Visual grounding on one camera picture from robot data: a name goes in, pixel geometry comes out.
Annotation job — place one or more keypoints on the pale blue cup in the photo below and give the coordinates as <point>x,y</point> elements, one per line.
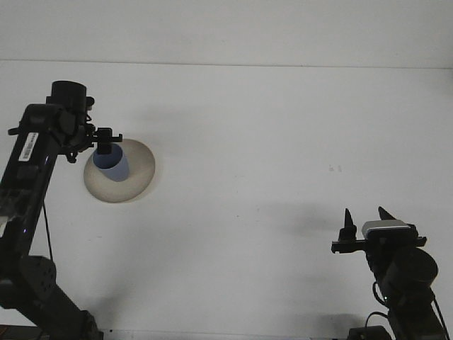
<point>118,170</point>

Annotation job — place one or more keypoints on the pale round plate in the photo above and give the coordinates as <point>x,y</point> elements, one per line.
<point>134,180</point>

